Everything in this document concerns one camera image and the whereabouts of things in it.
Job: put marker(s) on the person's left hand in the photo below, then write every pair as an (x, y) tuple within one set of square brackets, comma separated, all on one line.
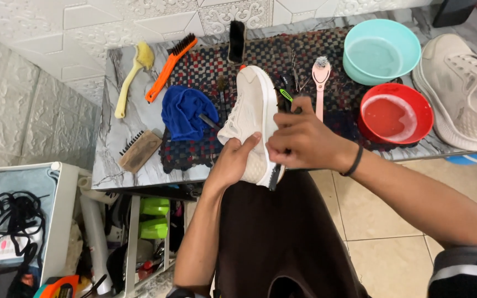
[(227, 165)]

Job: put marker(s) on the person's right hand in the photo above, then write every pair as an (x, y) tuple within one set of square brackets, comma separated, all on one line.
[(317, 143)]

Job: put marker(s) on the person's right fingers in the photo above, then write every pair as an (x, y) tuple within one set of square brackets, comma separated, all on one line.
[(282, 147)]

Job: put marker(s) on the white mesh sneaker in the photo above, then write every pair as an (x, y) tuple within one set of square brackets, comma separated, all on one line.
[(250, 111)]

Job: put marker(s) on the black wristband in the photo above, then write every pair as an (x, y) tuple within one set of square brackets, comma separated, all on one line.
[(355, 161)]

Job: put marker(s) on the person's dark brown apron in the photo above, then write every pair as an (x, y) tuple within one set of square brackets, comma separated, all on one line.
[(280, 240)]

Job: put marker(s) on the checkered woven mat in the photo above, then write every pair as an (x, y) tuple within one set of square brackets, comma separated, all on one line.
[(271, 53)]

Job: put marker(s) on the blue microfibre cloth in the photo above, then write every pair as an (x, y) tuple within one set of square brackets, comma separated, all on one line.
[(184, 111)]

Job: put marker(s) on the black shoe polish brush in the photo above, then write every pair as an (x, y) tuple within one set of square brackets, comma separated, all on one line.
[(237, 41)]

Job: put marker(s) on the red plastic bowl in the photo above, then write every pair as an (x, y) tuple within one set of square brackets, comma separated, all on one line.
[(393, 114)]

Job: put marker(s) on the teal plastic bowl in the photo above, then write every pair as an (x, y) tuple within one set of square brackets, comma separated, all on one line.
[(377, 53)]

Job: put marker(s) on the wooden scrub brush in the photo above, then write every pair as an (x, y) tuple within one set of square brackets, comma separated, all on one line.
[(141, 151)]

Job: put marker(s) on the white shelf rack with supplies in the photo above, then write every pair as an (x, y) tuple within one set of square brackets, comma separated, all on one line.
[(151, 231)]

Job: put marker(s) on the beige dirty sneaker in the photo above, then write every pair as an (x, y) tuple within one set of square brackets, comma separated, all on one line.
[(458, 91)]

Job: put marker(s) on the blue plastic basin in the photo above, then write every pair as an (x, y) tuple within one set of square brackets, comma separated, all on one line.
[(474, 159)]

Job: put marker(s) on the white plastic roll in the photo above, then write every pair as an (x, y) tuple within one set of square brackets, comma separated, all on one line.
[(95, 236)]

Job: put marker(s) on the dark grey box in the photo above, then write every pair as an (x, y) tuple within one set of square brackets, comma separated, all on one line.
[(454, 11)]

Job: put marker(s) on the person's black striped sleeve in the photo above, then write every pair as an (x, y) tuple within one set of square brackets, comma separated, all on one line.
[(466, 273)]

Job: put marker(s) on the orange teal tool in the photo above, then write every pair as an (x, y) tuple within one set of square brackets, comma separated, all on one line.
[(58, 287)]

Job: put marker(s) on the white storage cart with items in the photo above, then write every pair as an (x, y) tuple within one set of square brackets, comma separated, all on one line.
[(19, 215)]

